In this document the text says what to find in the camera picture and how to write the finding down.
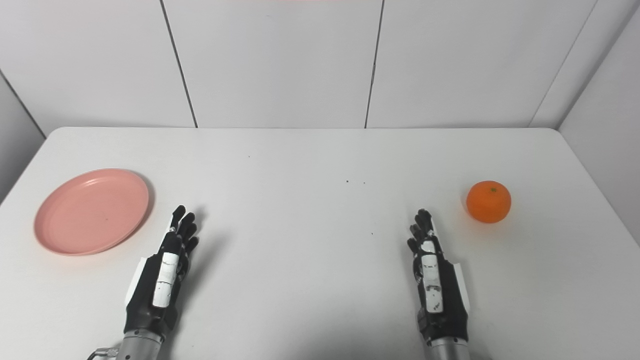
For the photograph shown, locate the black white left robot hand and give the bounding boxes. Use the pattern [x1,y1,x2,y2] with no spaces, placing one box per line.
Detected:
[124,205,201,342]

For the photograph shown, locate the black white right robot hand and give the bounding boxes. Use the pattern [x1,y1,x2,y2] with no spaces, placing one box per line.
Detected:
[406,208,472,346]

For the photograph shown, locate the orange fruit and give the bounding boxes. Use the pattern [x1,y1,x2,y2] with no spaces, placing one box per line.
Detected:
[466,180,512,224]

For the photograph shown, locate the pink round plate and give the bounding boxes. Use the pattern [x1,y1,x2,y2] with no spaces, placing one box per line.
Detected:
[34,168,150,256]

